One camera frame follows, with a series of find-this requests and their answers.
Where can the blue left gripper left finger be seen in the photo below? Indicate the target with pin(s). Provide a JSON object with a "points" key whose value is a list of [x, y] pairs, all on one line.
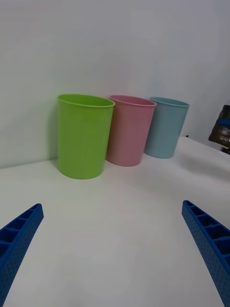
{"points": [[16, 242]]}

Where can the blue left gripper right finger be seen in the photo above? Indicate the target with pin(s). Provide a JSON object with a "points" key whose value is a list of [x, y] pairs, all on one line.
{"points": [[210, 242]]}

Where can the dark equipment with blue stripe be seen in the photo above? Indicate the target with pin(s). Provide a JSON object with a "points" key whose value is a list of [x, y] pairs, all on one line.
{"points": [[222, 129]]}

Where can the pale blue plastic bin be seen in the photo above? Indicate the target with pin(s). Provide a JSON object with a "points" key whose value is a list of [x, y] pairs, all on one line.
{"points": [[164, 132]]}

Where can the green plastic bin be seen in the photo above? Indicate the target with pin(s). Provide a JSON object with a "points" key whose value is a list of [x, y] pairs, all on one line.
{"points": [[82, 139]]}

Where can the pink plastic bin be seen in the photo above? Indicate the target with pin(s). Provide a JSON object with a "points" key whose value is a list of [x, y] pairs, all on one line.
{"points": [[130, 134]]}

